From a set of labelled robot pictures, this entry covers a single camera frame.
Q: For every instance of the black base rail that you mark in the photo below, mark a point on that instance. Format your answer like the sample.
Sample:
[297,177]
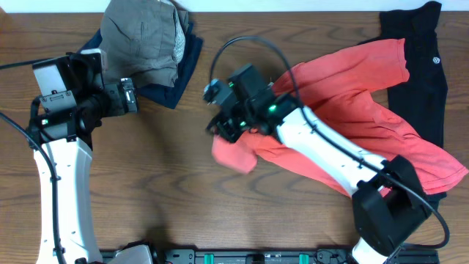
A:
[145,254]

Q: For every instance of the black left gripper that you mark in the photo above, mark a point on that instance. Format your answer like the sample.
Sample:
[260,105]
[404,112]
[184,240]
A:
[128,95]

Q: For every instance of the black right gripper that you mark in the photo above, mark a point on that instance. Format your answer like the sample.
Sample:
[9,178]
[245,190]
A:
[221,125]

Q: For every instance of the grey folded shorts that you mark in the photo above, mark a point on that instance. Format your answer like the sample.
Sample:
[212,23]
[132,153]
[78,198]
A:
[143,40]

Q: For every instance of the red orange t-shirt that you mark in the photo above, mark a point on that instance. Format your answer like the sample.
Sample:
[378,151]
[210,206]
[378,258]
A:
[338,88]

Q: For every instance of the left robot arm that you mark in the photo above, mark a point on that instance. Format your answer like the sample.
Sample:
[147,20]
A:
[73,102]

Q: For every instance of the navy folded garment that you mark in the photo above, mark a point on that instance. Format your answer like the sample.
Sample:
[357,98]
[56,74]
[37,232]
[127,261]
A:
[167,96]

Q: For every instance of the black garment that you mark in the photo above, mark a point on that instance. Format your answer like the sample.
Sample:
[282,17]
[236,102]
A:
[421,100]

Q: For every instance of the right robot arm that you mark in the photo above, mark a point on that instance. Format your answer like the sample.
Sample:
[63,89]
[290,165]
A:
[388,202]

